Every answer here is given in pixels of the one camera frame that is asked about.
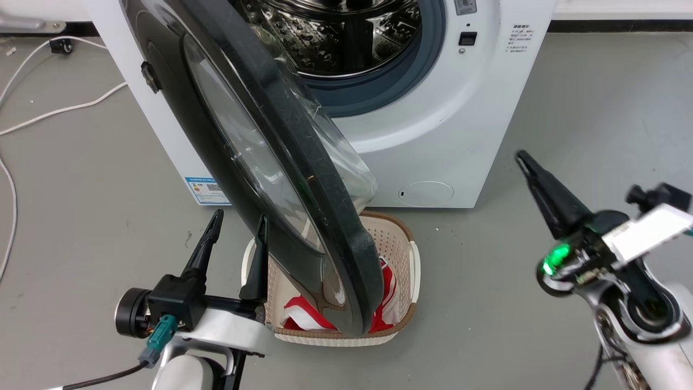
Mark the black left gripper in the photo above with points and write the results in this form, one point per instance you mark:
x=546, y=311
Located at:
x=176, y=303

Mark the round white filter cover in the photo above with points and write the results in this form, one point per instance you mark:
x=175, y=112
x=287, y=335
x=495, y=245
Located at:
x=427, y=194

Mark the red and white garment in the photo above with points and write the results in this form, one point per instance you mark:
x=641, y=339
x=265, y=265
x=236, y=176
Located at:
x=303, y=317

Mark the stainless steel washer drum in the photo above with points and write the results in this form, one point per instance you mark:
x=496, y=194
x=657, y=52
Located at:
x=335, y=38

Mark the grey control panel sticker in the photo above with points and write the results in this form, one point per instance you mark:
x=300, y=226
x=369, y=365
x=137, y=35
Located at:
x=465, y=6

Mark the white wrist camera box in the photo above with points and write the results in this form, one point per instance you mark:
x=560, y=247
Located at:
x=647, y=230

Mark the small black caster wheel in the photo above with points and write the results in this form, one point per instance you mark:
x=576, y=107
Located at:
x=61, y=45

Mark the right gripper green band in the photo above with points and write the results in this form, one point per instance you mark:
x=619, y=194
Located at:
x=574, y=260

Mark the grey metal floor bracket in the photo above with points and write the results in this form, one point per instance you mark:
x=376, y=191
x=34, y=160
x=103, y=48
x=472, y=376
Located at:
x=27, y=24

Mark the black door latch hook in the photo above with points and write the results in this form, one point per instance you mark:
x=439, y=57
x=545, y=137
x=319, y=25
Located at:
x=150, y=77

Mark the black text warning label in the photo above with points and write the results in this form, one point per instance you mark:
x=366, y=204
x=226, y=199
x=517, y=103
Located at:
x=521, y=40

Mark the beige perforated laundry basket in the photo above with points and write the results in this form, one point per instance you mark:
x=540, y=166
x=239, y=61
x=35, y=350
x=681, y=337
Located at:
x=398, y=244

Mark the black door lock socket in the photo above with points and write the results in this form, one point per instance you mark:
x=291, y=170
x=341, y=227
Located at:
x=468, y=38

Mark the dark grey round washer door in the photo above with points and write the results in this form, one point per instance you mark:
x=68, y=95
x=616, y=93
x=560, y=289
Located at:
x=281, y=179

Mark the white front-load washing machine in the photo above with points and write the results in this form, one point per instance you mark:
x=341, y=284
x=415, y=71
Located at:
x=465, y=124

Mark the blue energy label sticker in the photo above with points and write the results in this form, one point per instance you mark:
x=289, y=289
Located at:
x=204, y=190

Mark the grey-blue rubber door gasket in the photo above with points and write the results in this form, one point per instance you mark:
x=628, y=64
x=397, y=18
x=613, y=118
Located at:
x=417, y=70

